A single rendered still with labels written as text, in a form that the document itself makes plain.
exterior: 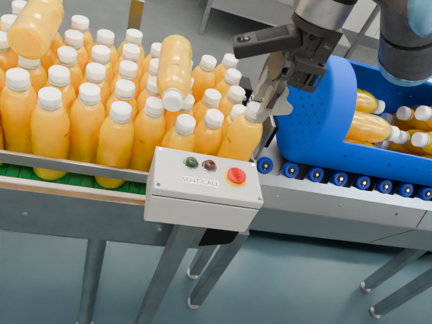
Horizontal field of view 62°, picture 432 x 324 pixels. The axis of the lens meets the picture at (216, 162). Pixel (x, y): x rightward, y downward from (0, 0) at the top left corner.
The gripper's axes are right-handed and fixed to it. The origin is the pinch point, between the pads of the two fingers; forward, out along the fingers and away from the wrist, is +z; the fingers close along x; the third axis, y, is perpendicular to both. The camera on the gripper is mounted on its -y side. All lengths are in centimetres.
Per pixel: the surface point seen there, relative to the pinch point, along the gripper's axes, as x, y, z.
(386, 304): 9, 115, 104
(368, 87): 29, 42, 4
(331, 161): 2.8, 25.8, 12.3
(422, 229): 2, 72, 33
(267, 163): 5.9, 12.3, 19.6
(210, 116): 2.6, -7.5, 5.9
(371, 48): 344, 261, 114
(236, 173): -12.7, -3.4, 5.8
